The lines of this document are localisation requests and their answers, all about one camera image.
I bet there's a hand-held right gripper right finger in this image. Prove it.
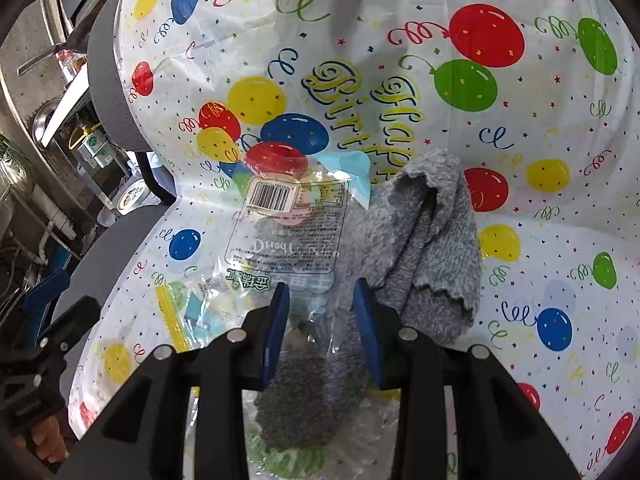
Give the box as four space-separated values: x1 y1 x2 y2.
352 280 583 480

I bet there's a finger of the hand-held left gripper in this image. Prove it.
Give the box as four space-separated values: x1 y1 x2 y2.
40 296 102 357
24 269 72 320

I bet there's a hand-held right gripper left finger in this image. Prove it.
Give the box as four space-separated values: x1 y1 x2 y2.
55 282 291 480

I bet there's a clear plastic bag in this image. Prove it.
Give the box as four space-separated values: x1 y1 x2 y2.
155 152 456 480

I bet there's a person's left hand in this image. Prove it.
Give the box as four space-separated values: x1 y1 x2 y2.
12 417 68 463

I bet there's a grey fleece cloth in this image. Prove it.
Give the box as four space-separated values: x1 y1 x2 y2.
340 149 483 346

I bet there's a gas meter with green label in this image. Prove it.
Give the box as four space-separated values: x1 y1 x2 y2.
70 127 113 171

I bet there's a round metal lid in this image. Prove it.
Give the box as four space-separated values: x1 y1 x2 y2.
32 100 63 148

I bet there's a black office chair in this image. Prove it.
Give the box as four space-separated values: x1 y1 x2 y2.
50 5 176 391

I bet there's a balloon print plastic tablecloth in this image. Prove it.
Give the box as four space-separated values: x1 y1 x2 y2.
67 0 640 480

